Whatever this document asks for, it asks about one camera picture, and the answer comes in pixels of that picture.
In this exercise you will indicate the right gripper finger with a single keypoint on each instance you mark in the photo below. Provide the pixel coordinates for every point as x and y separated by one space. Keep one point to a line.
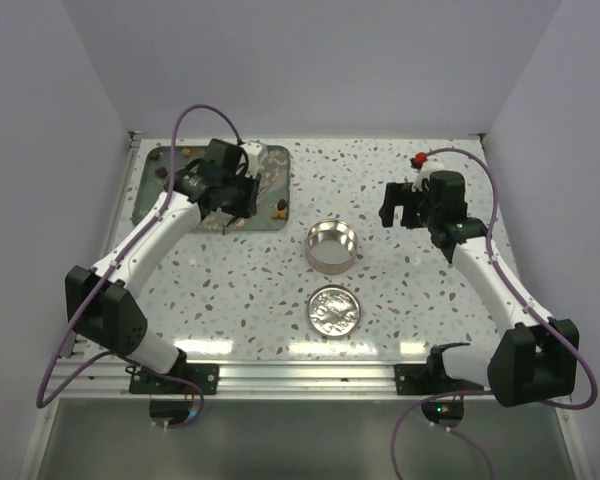
386 214
398 193

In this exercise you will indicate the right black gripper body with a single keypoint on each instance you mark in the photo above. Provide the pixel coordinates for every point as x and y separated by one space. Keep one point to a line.
418 212

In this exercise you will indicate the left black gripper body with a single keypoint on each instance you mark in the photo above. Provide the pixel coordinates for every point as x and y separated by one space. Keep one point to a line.
241 194

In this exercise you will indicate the metal tweezers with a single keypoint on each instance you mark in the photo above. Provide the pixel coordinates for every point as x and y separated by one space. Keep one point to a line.
232 224

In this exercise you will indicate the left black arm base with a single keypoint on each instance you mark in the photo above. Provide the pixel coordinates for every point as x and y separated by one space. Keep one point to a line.
183 379

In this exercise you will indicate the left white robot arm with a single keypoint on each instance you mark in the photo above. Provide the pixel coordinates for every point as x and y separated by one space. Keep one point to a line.
102 300

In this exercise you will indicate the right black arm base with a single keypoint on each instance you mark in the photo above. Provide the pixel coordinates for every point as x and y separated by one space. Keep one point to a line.
415 379

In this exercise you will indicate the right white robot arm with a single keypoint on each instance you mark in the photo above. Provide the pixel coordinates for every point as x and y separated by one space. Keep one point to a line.
534 359

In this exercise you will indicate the brown chocolate left tray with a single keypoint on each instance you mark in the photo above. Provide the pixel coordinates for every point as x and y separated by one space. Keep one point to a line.
160 173

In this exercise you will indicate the round silver tin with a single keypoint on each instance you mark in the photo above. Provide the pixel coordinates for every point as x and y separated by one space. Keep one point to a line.
331 246

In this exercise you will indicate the green floral metal tray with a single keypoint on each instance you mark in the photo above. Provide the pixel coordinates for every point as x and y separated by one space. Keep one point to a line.
274 186

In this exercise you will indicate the embossed silver tin lid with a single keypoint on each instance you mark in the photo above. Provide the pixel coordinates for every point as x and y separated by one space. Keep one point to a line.
333 311

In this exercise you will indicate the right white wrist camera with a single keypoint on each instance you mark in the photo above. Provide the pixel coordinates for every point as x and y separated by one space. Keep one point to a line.
425 167

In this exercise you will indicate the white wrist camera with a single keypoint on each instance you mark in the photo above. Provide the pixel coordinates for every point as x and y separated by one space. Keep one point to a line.
256 152
425 167

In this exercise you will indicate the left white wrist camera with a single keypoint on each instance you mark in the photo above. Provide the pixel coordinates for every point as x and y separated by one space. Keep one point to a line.
256 152

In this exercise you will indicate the aluminium mounting rail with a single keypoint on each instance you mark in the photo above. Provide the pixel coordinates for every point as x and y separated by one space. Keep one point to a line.
303 370

